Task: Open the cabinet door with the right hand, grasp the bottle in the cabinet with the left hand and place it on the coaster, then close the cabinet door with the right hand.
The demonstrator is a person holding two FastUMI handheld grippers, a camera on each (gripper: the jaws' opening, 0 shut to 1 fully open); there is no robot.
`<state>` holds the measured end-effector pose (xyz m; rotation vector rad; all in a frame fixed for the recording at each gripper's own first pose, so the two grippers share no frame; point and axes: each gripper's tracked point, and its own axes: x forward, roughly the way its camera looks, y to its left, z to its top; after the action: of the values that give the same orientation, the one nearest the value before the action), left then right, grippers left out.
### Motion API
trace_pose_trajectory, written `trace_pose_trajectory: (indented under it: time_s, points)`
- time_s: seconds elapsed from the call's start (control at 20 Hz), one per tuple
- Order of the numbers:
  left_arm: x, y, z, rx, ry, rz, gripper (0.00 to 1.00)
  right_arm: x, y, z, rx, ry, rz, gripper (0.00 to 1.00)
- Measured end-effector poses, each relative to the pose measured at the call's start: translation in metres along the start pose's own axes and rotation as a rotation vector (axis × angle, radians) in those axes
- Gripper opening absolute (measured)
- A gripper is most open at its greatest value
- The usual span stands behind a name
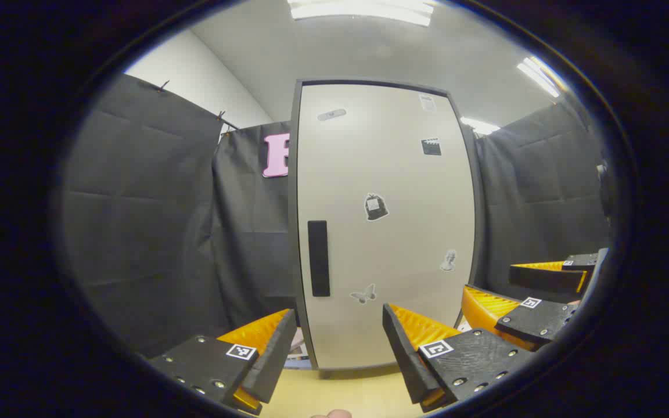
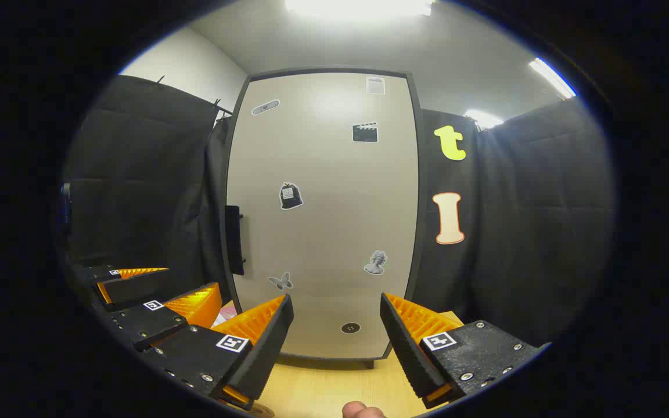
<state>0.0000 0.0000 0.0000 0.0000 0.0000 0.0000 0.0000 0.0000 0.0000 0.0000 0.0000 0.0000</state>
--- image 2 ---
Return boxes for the black backdrop cloth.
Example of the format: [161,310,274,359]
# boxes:
[62,74,617,349]

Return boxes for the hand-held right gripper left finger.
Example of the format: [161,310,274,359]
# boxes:
[142,293,295,411]

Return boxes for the long ceiling light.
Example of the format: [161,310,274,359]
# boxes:
[528,57,577,100]

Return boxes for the grey cabinet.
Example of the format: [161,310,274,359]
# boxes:
[218,65,428,370]

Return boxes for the large ceiling light panel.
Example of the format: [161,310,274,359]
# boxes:
[284,0,435,19]

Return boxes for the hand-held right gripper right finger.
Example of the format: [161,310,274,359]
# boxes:
[380,291,551,410]

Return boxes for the pink book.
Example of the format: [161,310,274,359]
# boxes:
[211,301,238,329]

